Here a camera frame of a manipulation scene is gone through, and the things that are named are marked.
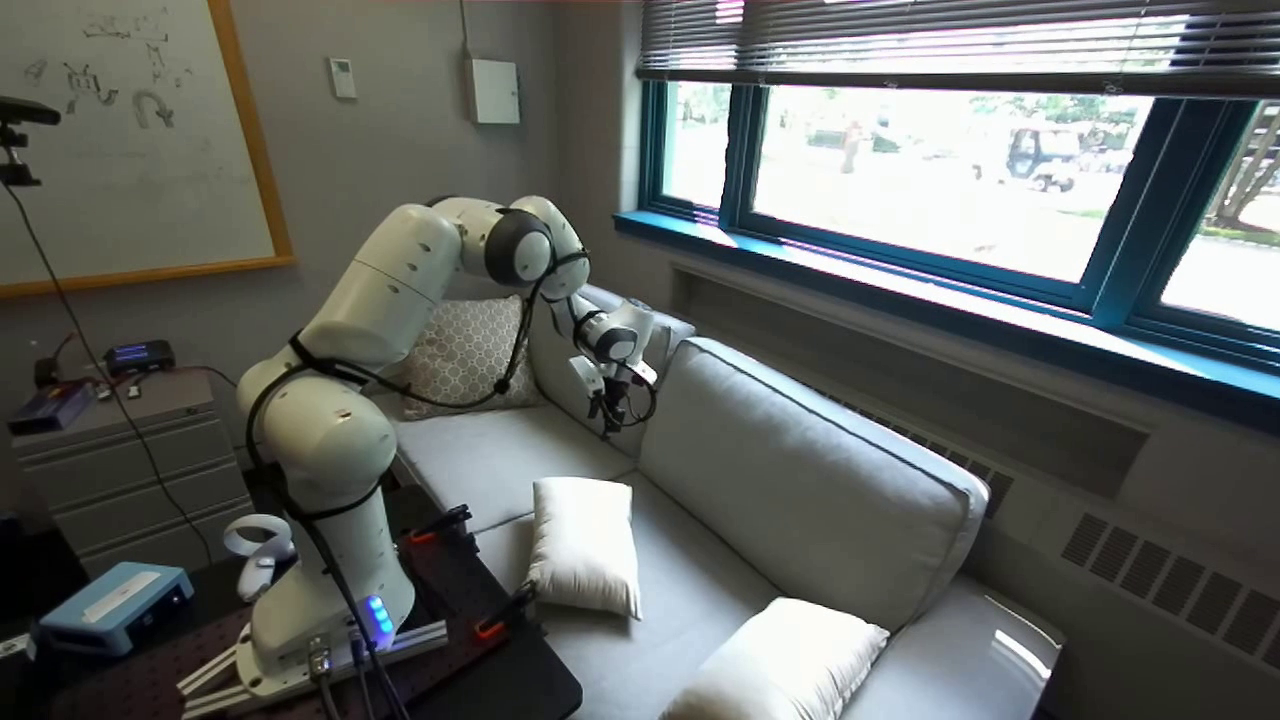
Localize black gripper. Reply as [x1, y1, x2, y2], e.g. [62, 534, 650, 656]
[593, 357, 659, 436]

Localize larger cream pillow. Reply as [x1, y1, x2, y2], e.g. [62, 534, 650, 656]
[521, 474, 649, 623]

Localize smaller cream pillow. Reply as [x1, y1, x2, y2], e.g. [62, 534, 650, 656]
[659, 592, 896, 720]

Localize grey fabric sofa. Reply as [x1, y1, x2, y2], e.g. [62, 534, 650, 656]
[382, 260, 1070, 720]

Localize orange black clamp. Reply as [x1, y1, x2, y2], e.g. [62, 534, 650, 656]
[397, 501, 476, 558]
[470, 577, 543, 643]

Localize black robot table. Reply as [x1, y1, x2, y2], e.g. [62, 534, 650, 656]
[0, 504, 586, 720]

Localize white VR controller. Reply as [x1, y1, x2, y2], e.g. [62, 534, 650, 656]
[216, 513, 299, 606]

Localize grey window blinds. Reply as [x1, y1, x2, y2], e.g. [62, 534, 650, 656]
[634, 0, 1280, 99]

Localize small black gadget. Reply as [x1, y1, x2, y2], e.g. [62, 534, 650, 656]
[100, 337, 181, 381]

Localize light grey drawer cabinet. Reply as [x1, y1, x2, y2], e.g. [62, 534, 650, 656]
[3, 364, 258, 582]

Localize wide blue framed window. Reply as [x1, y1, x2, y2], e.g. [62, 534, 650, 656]
[634, 0, 1280, 404]

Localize light blue box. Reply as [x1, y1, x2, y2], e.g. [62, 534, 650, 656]
[34, 558, 200, 662]

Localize dark flat box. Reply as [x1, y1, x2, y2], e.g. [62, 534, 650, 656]
[3, 381, 108, 441]

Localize wood framed whiteboard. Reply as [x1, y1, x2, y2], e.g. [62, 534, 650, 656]
[0, 0, 295, 303]

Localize beige wall radiator cover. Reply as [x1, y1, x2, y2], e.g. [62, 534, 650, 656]
[663, 251, 1280, 677]

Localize white wall box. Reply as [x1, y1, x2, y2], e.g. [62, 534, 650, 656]
[465, 54, 526, 133]

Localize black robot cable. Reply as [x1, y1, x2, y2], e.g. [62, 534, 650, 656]
[239, 244, 595, 720]

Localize white wall thermostat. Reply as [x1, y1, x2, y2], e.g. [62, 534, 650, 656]
[324, 54, 362, 108]

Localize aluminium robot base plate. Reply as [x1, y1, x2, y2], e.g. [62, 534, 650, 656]
[172, 612, 456, 710]

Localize black tripod camera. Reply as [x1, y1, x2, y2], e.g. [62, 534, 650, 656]
[0, 91, 66, 191]

